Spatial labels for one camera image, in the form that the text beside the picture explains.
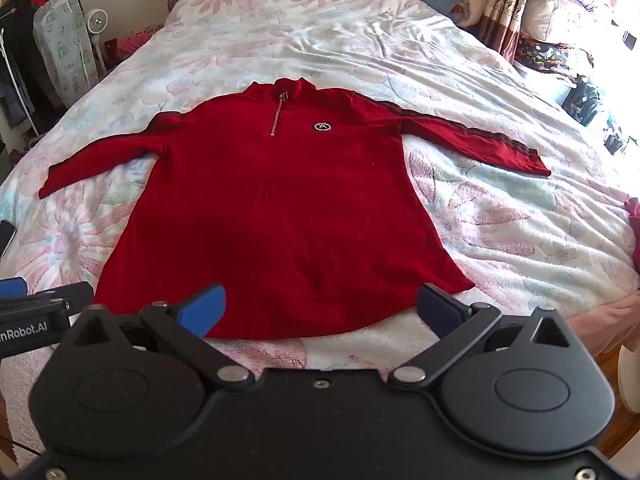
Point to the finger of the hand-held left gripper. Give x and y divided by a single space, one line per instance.
67 294
11 288

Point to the pale folded quilt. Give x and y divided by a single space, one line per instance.
560 7

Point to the dark floral cloth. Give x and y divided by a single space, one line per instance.
552 57

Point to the patterned garment cover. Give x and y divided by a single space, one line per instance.
62 45

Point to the floral fleece blanket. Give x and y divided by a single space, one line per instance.
350 45

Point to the black phone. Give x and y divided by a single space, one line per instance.
5 240

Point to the rack of dark hanging clothes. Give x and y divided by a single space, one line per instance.
17 50

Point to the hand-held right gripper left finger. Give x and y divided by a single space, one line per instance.
204 308

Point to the red zip-neck sweater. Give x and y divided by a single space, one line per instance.
280 200

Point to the brown patterned curtain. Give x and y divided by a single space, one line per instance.
507 5

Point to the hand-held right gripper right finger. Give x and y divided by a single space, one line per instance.
441 310

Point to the pale pink cloth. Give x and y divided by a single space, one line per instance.
595 327

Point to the dark bag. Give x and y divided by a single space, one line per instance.
582 100

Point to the small white fan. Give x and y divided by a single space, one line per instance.
96 22

